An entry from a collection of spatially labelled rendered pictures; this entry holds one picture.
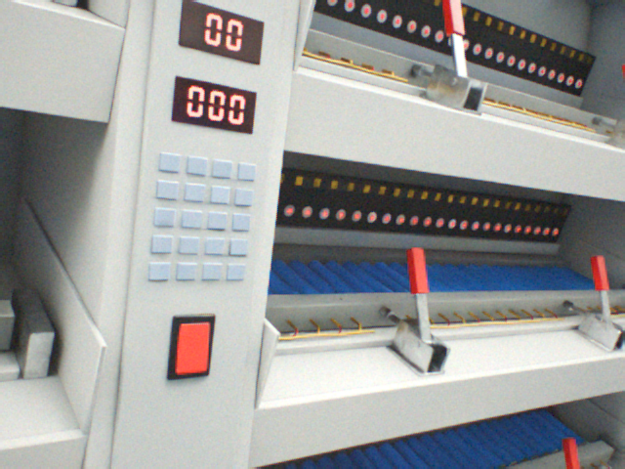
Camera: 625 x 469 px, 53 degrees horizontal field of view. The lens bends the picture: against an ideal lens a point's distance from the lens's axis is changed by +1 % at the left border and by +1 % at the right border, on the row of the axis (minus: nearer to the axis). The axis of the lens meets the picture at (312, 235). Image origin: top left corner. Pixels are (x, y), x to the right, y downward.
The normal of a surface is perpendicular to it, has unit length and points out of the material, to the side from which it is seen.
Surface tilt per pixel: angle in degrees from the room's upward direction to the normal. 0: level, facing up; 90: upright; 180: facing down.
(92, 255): 90
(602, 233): 90
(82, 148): 90
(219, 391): 90
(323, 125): 106
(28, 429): 15
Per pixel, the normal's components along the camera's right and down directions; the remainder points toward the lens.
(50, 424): 0.27, -0.92
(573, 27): 0.59, 0.14
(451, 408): 0.54, 0.40
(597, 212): -0.80, -0.04
